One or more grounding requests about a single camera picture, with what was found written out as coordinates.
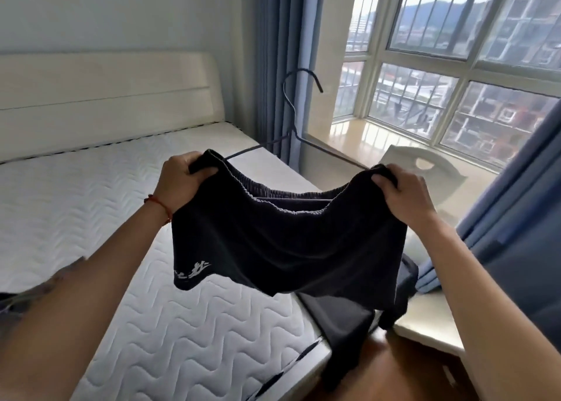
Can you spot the person's right hand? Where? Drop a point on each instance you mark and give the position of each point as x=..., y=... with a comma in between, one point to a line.
x=407, y=199

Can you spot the person's left hand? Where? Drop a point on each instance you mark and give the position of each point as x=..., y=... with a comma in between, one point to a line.
x=179, y=181

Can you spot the navy printed shorts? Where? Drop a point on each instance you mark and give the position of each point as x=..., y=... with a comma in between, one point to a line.
x=285, y=247

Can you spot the black long trousers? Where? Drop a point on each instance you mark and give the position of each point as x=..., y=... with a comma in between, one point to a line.
x=346, y=326

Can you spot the person's right forearm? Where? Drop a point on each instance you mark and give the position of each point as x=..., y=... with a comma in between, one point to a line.
x=491, y=317

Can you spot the person's left forearm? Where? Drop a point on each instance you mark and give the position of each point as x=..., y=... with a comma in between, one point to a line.
x=87, y=304

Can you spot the white chair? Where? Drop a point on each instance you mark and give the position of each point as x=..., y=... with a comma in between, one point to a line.
x=442, y=181

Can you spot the beige window sill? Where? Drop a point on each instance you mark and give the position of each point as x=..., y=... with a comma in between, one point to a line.
x=359, y=137

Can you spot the white quilted mattress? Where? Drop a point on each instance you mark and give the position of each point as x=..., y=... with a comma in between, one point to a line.
x=87, y=194

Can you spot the white framed barred window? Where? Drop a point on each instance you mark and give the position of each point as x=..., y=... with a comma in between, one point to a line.
x=429, y=19

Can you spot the white bed frame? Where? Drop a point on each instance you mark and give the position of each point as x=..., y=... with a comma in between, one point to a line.
x=109, y=94

